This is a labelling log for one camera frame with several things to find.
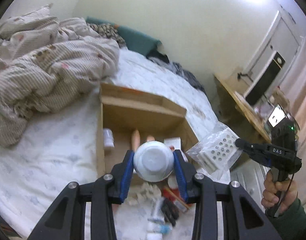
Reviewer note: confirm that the clear bag with perforated plate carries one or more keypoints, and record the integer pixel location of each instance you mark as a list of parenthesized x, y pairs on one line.
[(215, 152)]

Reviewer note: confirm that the wooden desk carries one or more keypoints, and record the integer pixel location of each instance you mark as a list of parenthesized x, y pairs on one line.
[(245, 105)]

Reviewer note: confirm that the white bottle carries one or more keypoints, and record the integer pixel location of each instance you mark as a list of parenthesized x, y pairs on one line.
[(108, 138)]

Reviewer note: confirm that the white and blue tube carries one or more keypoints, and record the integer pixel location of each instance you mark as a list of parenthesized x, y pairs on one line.
[(155, 225)]

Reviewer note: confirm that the small white round jar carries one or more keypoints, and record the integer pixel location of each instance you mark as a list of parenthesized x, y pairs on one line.
[(173, 182)]

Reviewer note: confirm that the striped beige blanket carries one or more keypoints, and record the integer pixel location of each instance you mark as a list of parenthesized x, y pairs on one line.
[(50, 65)]

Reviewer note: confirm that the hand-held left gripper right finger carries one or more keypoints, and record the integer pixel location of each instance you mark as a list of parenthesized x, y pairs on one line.
[(180, 180)]

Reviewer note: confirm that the person's right hand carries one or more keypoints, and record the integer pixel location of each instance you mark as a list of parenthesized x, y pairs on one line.
[(272, 195)]

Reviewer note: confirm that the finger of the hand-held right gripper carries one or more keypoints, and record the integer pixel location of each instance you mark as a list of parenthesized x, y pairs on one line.
[(255, 151)]

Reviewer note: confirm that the crumpled white tissue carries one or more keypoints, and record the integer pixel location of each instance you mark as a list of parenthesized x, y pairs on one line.
[(145, 192)]

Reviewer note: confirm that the dark grey clothes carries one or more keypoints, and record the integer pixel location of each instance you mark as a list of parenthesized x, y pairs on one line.
[(183, 72)]

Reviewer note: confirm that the beige plastic tube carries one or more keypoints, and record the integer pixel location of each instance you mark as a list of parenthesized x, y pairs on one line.
[(135, 140)]

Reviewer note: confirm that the black monitor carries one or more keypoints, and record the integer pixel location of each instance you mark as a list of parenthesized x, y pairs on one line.
[(264, 80)]

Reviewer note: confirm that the black comb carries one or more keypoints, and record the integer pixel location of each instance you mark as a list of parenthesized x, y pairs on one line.
[(169, 211)]

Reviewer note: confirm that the white door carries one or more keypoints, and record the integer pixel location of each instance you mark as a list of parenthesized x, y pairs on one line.
[(275, 40)]

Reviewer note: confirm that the patterned dark pillow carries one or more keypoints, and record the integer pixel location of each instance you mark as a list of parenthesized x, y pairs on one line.
[(105, 31)]

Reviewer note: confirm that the cardboard box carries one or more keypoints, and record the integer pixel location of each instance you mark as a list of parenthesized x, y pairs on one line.
[(143, 115)]

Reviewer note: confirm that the white and red carton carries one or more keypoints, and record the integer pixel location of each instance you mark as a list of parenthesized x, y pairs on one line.
[(175, 143)]

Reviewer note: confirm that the pink curtain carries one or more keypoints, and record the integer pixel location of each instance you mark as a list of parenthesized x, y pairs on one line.
[(304, 92)]

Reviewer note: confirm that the white quilted bed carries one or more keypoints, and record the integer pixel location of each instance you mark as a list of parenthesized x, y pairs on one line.
[(55, 160)]

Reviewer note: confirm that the white bowl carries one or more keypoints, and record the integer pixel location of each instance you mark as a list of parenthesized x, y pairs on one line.
[(153, 161)]

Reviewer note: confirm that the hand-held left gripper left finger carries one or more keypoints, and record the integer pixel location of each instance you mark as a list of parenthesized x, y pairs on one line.
[(125, 180)]

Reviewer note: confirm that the person's right forearm green sleeve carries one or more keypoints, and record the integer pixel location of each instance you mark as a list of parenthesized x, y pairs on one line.
[(298, 222)]

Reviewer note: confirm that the white drawer unit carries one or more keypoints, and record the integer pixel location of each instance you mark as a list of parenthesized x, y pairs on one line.
[(248, 182)]

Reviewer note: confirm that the green pillow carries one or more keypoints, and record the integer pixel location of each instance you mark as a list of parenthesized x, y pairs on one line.
[(135, 38)]

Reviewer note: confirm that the red flat packet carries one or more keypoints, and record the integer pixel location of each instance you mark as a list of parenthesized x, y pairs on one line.
[(176, 200)]

